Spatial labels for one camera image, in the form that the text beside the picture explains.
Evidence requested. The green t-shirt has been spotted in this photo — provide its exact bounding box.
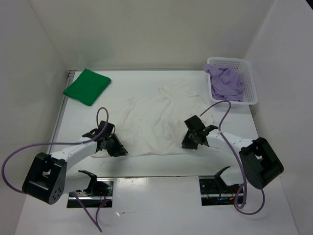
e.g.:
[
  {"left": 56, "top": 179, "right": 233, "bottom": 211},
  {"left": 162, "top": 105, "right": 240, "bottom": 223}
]
[{"left": 63, "top": 69, "right": 112, "bottom": 106}]

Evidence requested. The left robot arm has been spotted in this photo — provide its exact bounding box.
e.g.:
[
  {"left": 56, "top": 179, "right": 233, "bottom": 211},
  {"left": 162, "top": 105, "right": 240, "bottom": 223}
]
[{"left": 22, "top": 121, "right": 128, "bottom": 205}]

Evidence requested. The purple t-shirt in basket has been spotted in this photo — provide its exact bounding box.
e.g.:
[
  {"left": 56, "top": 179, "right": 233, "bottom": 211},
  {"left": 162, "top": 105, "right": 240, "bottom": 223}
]
[{"left": 203, "top": 64, "right": 244, "bottom": 102}]

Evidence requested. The white t-shirt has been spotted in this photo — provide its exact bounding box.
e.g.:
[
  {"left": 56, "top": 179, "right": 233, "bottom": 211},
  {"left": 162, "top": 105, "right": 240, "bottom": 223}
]
[{"left": 99, "top": 80, "right": 207, "bottom": 157}]

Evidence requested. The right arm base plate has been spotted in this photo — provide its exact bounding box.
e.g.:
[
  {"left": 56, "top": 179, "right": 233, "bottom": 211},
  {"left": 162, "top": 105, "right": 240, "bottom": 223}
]
[{"left": 199, "top": 176, "right": 241, "bottom": 206}]

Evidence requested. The white plastic laundry basket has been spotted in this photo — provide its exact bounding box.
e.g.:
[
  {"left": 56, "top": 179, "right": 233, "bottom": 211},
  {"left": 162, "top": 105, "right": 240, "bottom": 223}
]
[{"left": 203, "top": 57, "right": 258, "bottom": 106}]

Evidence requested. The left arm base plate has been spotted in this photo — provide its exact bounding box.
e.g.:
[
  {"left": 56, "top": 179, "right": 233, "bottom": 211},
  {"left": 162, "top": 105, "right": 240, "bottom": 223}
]
[{"left": 74, "top": 178, "right": 114, "bottom": 208}]

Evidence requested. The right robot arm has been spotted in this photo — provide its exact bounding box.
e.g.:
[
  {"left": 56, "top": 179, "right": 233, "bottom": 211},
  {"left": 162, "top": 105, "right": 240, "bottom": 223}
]
[{"left": 181, "top": 115, "right": 284, "bottom": 189}]

